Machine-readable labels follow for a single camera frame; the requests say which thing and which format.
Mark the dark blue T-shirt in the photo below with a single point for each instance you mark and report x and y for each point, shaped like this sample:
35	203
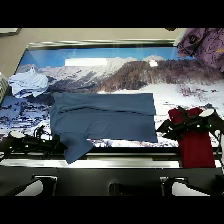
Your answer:
106	116

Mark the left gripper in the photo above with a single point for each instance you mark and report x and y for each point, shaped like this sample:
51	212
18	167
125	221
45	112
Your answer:
55	146

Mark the silver frame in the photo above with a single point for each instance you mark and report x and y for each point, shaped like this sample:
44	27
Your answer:
90	163

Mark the purple patterned garment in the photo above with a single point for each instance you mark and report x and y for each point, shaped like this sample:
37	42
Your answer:
206	46

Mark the light blue garment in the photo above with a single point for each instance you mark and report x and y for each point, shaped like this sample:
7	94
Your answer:
28	83

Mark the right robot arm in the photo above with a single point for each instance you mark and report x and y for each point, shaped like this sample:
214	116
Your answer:
213	123

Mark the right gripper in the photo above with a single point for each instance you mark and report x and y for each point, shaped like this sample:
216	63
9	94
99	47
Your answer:
171	129

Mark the red garment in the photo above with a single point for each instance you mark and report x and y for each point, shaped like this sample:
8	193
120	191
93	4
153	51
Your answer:
196	150

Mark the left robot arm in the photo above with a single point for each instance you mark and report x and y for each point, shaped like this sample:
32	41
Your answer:
16	143

